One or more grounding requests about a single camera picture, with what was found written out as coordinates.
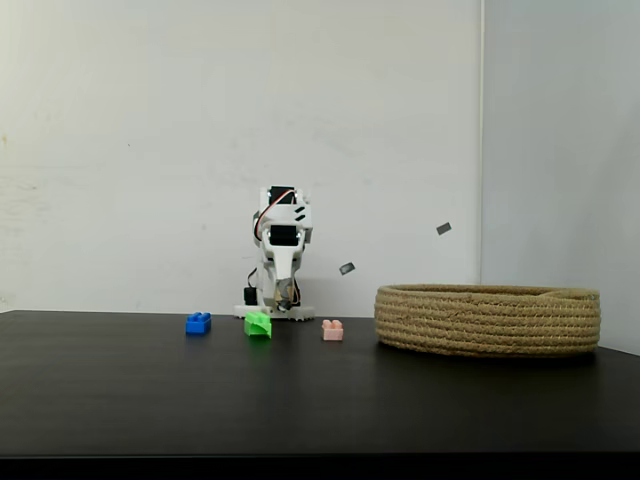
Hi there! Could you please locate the green lego block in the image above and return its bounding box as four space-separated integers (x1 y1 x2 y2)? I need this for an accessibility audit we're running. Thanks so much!
243 310 274 340

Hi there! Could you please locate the blue lego block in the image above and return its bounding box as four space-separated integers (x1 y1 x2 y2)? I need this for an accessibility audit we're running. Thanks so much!
185 311 212 335

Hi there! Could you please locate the red white black servo cable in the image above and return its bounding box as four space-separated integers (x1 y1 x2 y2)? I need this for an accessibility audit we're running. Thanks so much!
254 191 297 242

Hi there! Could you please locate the woven rope basket tray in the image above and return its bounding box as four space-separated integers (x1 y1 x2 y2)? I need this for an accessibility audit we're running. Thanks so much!
374 283 602 358

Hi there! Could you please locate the white wall cable duct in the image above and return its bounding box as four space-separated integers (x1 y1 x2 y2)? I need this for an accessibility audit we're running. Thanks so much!
478 0 487 287

